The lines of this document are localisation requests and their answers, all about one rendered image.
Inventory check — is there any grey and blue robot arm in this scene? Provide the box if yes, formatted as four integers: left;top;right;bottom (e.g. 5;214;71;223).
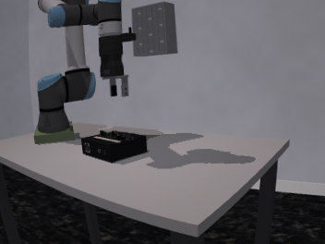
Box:
37;0;122;133

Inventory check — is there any black lighting desk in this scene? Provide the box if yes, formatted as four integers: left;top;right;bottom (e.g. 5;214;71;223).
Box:
81;130;147;163

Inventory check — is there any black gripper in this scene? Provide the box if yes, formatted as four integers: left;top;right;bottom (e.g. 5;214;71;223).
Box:
99;21;136;97

